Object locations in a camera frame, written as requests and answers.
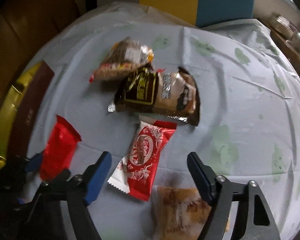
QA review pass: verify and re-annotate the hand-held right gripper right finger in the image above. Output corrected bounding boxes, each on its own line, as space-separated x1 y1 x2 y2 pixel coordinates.
187 151 282 240

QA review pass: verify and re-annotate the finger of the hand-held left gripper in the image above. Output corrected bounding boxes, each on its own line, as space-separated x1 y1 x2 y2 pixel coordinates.
25 152 44 173
44 169 72 184

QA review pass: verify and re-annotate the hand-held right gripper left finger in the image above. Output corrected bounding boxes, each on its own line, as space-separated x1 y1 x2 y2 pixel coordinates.
22 151 112 240

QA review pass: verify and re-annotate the plain red snack packet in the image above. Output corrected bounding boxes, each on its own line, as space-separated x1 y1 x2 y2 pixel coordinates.
39 115 82 180

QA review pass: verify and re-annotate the red white floral snack packet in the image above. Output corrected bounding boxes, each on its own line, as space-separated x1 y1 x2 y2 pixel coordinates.
107 120 177 202

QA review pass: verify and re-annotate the brown box with gold lining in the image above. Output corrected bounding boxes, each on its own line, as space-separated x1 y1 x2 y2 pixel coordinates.
0 60 55 175

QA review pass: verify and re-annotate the tan textured snack packet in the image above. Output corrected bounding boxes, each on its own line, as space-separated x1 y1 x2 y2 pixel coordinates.
89 60 140 83

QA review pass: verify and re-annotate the clear orange seed packet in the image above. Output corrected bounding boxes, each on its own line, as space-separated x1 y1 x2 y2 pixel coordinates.
101 37 154 67

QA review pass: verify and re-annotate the clear pastry packet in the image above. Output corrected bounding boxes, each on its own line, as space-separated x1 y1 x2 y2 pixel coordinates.
151 185 230 240

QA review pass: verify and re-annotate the dark brown snack packet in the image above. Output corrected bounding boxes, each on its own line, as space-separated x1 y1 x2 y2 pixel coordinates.
107 66 202 127

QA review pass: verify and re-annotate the wooden wardrobe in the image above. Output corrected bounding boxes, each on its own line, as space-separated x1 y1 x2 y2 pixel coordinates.
0 0 90 80

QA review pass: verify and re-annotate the wooden side table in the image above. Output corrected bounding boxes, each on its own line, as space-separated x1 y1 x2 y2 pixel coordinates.
265 12 300 65

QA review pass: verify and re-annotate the tissue box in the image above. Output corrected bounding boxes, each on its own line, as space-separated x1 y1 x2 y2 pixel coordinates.
272 14 298 38

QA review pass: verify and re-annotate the grey yellow blue padded chair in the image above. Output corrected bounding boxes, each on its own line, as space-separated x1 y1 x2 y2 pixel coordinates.
85 0 255 28

